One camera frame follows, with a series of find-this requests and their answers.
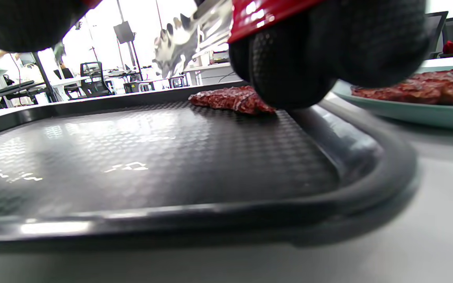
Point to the person's right hand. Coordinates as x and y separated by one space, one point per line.
348 43

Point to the red raw steak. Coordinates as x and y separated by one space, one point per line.
230 98
427 90

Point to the blue plate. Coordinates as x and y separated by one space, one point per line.
427 114

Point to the black plastic tray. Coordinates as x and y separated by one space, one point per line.
151 157

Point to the black office chair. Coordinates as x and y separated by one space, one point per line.
94 80

